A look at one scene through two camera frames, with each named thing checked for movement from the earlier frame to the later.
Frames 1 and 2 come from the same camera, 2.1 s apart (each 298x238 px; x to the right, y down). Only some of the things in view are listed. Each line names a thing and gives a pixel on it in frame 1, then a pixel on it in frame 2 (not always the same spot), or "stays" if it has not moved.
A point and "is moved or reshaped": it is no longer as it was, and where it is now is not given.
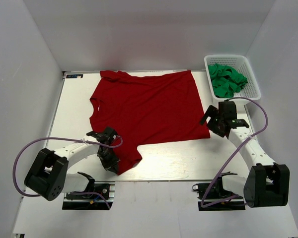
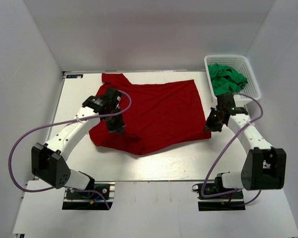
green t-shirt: [226, 81] stays
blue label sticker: [74, 76] stays
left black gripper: [111, 165] to [118, 127]
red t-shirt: [148, 109] is moved or reshaped
